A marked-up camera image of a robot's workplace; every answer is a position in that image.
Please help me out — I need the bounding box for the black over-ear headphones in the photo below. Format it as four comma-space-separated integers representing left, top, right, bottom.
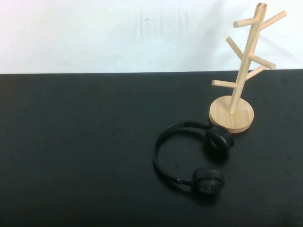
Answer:
153, 120, 235, 202

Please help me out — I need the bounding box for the wooden tree-shaped headphone stand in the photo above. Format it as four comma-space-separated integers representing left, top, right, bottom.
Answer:
208, 2, 287, 134

